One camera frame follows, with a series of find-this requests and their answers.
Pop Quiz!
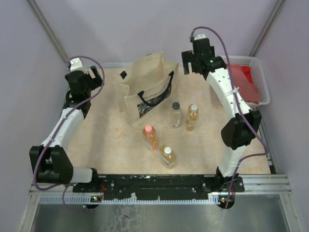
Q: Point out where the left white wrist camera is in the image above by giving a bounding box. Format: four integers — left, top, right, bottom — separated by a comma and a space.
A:
68, 58, 85, 72

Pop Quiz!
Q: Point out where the red cloth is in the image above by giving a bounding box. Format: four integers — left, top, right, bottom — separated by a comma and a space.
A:
241, 66, 253, 84

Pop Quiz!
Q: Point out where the amber bottle white cap tall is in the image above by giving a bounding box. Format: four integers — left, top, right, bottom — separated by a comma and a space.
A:
186, 104, 198, 131

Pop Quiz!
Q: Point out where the pink cloth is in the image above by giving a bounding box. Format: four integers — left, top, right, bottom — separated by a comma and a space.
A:
231, 64, 260, 104

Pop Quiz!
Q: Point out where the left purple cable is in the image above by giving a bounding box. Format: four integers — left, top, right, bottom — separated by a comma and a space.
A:
32, 56, 105, 213

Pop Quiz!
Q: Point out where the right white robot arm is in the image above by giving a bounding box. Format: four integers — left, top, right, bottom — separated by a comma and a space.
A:
182, 34, 262, 191

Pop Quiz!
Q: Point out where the aluminium frame rail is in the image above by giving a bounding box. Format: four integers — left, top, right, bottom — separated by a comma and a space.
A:
29, 174, 292, 207

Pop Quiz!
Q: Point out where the beige canvas tote bag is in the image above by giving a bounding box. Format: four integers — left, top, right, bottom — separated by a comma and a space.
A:
114, 52, 179, 127

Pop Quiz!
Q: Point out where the orange bottle pink cap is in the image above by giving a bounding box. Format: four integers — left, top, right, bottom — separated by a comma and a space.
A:
142, 125, 158, 150

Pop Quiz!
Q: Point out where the white plastic basket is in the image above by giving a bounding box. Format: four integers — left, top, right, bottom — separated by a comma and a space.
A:
229, 56, 270, 108

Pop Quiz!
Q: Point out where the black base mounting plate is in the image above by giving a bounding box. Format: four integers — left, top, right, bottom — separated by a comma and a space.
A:
73, 174, 245, 205

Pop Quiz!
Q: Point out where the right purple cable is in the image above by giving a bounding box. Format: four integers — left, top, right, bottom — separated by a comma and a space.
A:
190, 26, 269, 210

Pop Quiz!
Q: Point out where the clear bottle dark cap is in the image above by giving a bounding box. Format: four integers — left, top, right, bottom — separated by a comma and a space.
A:
170, 102, 182, 129

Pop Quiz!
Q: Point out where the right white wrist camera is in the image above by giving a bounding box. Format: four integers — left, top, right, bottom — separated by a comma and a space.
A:
190, 33, 207, 42

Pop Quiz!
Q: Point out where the yellow bottle white cap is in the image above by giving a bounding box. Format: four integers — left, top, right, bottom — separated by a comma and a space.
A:
159, 145, 177, 168

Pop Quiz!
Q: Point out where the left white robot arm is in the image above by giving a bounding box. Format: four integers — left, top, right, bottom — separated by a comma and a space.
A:
29, 64, 104, 192

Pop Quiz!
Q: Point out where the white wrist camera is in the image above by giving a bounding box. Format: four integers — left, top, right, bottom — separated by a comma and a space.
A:
68, 58, 85, 72
190, 33, 207, 42

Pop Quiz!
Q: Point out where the purple cable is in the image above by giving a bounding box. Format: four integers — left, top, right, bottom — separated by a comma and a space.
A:
32, 56, 105, 213
190, 26, 269, 210

